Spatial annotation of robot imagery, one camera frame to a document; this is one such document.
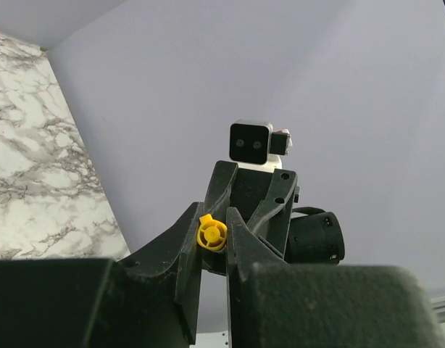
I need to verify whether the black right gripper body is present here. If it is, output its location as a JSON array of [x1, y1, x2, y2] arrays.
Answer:
[[204, 160, 299, 265]]

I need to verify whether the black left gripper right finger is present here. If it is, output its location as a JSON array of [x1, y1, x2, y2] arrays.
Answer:
[[226, 207, 445, 347]]

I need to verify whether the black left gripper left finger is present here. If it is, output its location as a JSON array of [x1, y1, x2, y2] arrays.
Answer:
[[0, 202, 203, 347]]

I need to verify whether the yellow marker cap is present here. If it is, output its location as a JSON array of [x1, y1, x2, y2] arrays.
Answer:
[[196, 214, 228, 252]]

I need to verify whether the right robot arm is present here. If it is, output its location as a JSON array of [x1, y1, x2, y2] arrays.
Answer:
[[204, 160, 345, 265]]

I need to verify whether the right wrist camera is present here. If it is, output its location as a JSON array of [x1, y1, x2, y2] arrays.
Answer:
[[229, 120, 293, 173]]

